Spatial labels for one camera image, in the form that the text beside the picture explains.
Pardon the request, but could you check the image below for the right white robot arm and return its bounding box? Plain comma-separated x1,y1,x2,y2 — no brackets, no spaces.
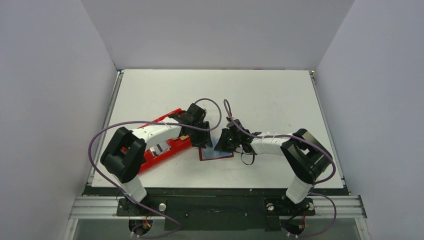
214,119,332,214

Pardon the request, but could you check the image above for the red plastic compartment tray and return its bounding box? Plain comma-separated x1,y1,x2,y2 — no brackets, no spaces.
120,108,195,175

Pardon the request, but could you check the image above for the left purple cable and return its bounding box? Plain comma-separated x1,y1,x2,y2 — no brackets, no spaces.
87,97,223,233

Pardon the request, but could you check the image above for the aluminium rail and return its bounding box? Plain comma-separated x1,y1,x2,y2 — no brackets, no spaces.
69,195,367,220

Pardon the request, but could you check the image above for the silver striped card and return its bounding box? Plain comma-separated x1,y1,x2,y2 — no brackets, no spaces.
149,141,171,157

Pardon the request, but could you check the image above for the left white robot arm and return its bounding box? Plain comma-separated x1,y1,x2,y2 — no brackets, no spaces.
100,103,212,215

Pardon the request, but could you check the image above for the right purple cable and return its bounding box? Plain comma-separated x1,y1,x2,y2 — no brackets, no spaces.
223,98,337,239

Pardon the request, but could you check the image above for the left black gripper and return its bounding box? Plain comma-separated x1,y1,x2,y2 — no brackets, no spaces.
189,120,212,149

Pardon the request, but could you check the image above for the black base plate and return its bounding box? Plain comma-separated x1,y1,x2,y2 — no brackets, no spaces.
85,188,348,231

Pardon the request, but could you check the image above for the red leather card holder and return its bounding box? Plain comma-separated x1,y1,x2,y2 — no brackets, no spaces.
198,146,234,161

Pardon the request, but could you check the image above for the purple cable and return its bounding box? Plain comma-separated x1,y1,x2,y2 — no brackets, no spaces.
87,97,223,233
223,98,337,239

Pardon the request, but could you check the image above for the gold brown card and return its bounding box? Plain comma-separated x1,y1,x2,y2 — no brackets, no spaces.
179,135,189,141

